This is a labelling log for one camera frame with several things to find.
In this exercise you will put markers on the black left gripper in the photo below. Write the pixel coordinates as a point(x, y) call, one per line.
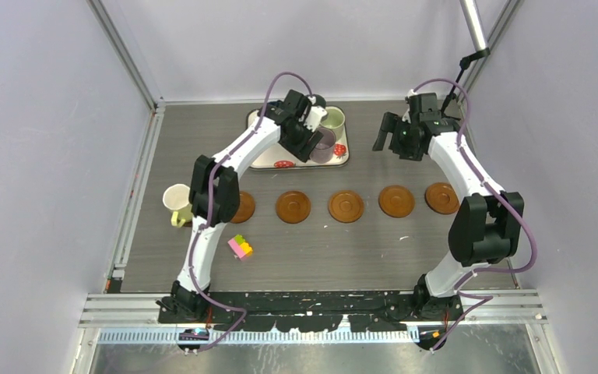
point(296, 150)

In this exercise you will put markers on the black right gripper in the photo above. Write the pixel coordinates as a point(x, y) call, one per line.
point(391, 123)

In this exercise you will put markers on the large brown wooden coaster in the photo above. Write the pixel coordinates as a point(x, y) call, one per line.
point(346, 206)

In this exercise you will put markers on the light green mug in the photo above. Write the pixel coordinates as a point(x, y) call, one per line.
point(176, 200)

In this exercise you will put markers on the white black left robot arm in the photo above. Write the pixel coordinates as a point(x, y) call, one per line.
point(214, 194)

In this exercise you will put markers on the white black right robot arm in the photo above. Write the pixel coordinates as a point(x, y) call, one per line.
point(486, 226)

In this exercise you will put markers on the white strawberry print tray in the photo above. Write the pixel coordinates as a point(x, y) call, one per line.
point(277, 157)

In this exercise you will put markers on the purple mug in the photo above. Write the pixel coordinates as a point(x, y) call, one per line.
point(323, 151)

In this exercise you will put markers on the dark green mug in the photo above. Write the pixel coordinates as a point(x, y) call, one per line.
point(317, 101)

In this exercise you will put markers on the pale green mug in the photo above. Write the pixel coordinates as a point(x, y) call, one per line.
point(334, 120)

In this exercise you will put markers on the black tripod stand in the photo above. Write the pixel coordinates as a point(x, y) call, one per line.
point(464, 64)

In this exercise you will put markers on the pink green yellow toy block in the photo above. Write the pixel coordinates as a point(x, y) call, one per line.
point(240, 247)

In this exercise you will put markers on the silver pole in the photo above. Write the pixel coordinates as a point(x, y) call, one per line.
point(474, 24)

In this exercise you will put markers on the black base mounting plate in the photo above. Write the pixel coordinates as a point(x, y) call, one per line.
point(307, 311)

